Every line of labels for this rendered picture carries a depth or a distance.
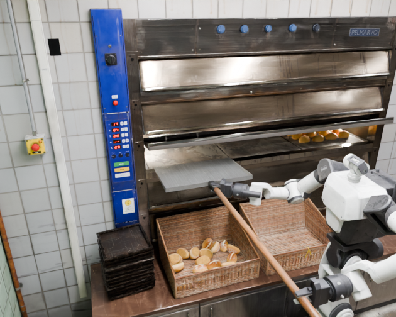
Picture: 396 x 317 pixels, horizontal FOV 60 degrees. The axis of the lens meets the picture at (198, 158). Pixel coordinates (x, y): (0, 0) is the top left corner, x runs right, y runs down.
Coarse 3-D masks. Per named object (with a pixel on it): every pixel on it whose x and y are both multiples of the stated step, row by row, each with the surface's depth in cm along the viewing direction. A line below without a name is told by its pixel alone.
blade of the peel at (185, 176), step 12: (156, 168) 229; (168, 168) 229; (180, 168) 228; (192, 168) 228; (204, 168) 228; (216, 168) 228; (228, 168) 228; (240, 168) 228; (168, 180) 212; (180, 180) 212; (192, 180) 212; (204, 180) 212; (216, 180) 212; (228, 180) 209; (240, 180) 211
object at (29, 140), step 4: (28, 136) 189; (32, 136) 189; (36, 136) 189; (40, 136) 189; (44, 136) 190; (28, 140) 186; (32, 140) 187; (36, 140) 188; (44, 140) 189; (28, 144) 187; (32, 144) 188; (40, 144) 189; (44, 144) 190; (28, 148) 188; (40, 148) 190; (44, 148) 190; (28, 152) 189; (32, 152) 189; (36, 152) 190; (40, 152) 191; (44, 152) 191
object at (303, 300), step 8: (216, 192) 193; (224, 200) 184; (232, 208) 176; (240, 216) 169; (240, 224) 165; (248, 232) 158; (256, 240) 151; (264, 248) 146; (264, 256) 144; (272, 256) 142; (272, 264) 138; (280, 272) 133; (288, 280) 129; (296, 288) 125; (296, 296) 123; (304, 296) 122; (304, 304) 119; (312, 312) 115
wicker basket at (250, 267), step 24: (168, 216) 235; (192, 216) 241; (216, 216) 246; (168, 240) 237; (192, 240) 243; (216, 240) 249; (240, 240) 237; (168, 264) 209; (192, 264) 230; (240, 264) 209; (192, 288) 204; (216, 288) 210
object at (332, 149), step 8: (344, 144) 269; (352, 144) 269; (360, 144) 269; (368, 144) 270; (280, 152) 254; (288, 152) 254; (296, 152) 254; (304, 152) 255; (312, 152) 257; (320, 152) 259; (328, 152) 261; (336, 152) 264; (240, 160) 241; (248, 160) 242; (256, 160) 245; (264, 160) 246; (272, 160) 249; (152, 176) 225
